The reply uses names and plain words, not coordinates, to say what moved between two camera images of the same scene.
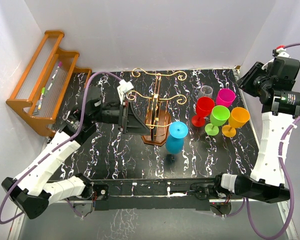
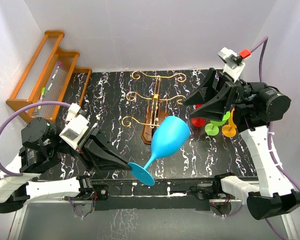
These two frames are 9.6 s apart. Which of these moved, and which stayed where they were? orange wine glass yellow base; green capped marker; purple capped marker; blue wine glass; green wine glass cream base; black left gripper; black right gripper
Moved: black right gripper; black left gripper; blue wine glass
Stayed: green wine glass cream base; orange wine glass yellow base; purple capped marker; green capped marker
